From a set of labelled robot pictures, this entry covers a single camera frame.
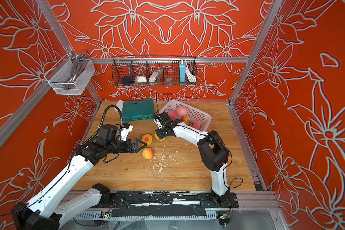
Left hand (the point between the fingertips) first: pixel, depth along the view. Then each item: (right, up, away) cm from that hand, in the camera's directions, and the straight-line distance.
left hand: (140, 144), depth 73 cm
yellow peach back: (+8, +1, +10) cm, 13 cm away
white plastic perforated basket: (+40, +13, +27) cm, 50 cm away
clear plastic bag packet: (+6, +40, +18) cm, 44 cm away
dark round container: (-14, +39, +21) cm, 46 cm away
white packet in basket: (-2, +38, +13) cm, 40 cm away
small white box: (-26, +24, +42) cm, 55 cm away
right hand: (+7, +3, +17) cm, 19 cm away
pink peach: (+24, +18, +27) cm, 40 cm away
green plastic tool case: (-10, +19, +38) cm, 44 cm away
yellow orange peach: (+2, -8, +11) cm, 13 cm away
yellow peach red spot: (+1, 0, +16) cm, 16 cm away
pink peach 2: (+34, +8, +22) cm, 41 cm away
